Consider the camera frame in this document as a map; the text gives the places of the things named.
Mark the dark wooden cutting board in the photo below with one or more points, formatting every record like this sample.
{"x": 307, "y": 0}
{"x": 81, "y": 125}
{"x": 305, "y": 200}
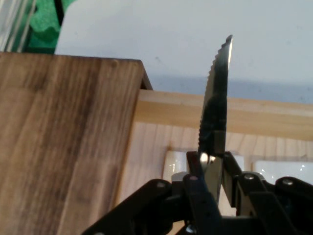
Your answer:
{"x": 61, "y": 137}

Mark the green foam block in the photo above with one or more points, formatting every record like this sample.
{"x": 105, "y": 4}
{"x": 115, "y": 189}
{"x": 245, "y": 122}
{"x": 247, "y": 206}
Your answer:
{"x": 45, "y": 29}

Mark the white ceramic cutlery rest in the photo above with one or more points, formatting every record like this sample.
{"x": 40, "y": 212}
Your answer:
{"x": 174, "y": 164}
{"x": 276, "y": 169}

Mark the aluminium wall rail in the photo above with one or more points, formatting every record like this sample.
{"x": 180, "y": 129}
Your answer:
{"x": 12, "y": 24}

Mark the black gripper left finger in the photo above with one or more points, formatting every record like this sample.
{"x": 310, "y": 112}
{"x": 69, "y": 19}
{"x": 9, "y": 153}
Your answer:
{"x": 151, "y": 210}

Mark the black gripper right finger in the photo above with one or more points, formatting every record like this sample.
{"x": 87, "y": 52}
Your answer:
{"x": 274, "y": 210}

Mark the silver serrated table knife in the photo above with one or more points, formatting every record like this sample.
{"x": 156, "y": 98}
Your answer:
{"x": 216, "y": 110}

